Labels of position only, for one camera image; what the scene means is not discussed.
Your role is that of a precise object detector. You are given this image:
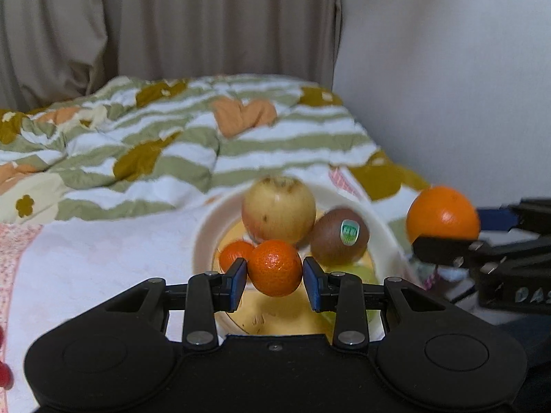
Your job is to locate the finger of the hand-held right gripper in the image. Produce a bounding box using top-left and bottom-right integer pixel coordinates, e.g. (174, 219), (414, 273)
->
(412, 233), (551, 274)
(476, 198), (551, 233)

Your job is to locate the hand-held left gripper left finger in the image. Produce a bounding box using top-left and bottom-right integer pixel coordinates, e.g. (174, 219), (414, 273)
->
(73, 258), (248, 350)

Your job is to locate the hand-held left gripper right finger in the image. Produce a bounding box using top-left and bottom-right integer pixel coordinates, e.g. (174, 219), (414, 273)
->
(302, 257), (474, 349)

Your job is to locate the small mandarin orange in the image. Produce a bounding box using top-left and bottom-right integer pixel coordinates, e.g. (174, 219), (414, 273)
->
(247, 240), (303, 297)
(219, 241), (257, 273)

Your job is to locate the large orange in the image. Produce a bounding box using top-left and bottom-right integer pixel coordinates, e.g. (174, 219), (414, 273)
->
(406, 185), (481, 245)

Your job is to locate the cream cartoon print plate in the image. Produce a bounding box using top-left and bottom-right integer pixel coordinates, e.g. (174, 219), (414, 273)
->
(191, 176), (416, 340)

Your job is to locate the brown kiwi with green sticker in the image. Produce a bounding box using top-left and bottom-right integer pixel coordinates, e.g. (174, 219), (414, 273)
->
(310, 208), (371, 266)

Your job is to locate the green apple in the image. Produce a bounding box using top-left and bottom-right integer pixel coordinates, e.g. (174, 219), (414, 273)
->
(321, 262), (380, 326)

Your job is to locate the yellow apple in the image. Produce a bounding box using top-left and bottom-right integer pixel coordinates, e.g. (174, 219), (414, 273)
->
(241, 176), (317, 246)

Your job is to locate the green striped floral blanket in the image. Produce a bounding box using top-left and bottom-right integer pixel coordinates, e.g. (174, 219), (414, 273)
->
(0, 75), (431, 225)

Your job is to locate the pink and white printed tablecloth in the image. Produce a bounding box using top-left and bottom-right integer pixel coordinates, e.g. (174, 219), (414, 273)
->
(0, 166), (431, 413)

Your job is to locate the beige curtain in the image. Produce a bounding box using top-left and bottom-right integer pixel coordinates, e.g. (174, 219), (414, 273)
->
(0, 0), (344, 110)

